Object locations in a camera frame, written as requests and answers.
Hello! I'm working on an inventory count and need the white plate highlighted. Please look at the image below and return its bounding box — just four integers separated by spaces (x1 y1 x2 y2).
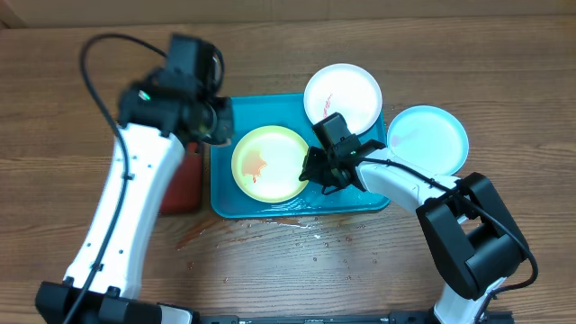
303 63 383 135

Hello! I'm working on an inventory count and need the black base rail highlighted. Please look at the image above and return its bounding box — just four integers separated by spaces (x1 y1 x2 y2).
197 309 515 324

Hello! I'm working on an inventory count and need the light blue plate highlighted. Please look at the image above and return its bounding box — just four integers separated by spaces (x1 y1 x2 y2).
387 105 470 176

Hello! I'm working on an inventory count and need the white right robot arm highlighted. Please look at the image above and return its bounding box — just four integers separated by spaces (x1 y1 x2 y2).
300 139 535 323

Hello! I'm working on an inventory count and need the yellow plate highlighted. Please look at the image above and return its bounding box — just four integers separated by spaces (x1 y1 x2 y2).
230 125 309 203

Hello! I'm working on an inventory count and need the black tray with red water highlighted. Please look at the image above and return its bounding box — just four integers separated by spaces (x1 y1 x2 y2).
159 142 203 215

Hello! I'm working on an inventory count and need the teal plastic tray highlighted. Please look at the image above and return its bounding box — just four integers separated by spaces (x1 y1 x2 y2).
211 94 390 219

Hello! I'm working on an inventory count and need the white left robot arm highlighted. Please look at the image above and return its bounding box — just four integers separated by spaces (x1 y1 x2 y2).
35 70 234 323

